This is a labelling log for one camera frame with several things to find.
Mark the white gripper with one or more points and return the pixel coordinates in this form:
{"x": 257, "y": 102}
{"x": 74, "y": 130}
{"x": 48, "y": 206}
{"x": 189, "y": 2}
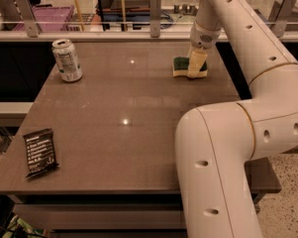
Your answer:
{"x": 203, "y": 39}

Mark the green and yellow sponge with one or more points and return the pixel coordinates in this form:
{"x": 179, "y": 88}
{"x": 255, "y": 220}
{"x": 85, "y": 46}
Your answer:
{"x": 180, "y": 68}

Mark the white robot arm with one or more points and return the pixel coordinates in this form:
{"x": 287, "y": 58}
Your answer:
{"x": 213, "y": 142}

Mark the silver 7up soda can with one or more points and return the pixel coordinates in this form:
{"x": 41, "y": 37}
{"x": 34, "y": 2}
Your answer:
{"x": 67, "y": 60}

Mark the purple plastic crate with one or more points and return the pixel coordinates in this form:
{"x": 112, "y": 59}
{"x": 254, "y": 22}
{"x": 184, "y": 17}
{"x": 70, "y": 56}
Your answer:
{"x": 52, "y": 19}

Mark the black snack bar packet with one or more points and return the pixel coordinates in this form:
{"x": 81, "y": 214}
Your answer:
{"x": 40, "y": 152}

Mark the middle metal railing post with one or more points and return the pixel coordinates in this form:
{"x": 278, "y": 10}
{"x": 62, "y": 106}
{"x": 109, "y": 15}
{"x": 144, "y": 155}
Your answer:
{"x": 154, "y": 18}

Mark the metal railing post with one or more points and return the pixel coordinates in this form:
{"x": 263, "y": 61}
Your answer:
{"x": 280, "y": 19}
{"x": 31, "y": 26}
{"x": 154, "y": 18}

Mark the right metal railing post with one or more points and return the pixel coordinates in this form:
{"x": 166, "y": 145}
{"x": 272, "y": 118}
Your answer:
{"x": 280, "y": 19}

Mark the yellow broom handle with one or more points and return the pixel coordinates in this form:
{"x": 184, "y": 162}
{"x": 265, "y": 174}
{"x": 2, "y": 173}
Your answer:
{"x": 79, "y": 15}

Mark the left metal railing post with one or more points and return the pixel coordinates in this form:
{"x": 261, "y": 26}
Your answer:
{"x": 31, "y": 26}

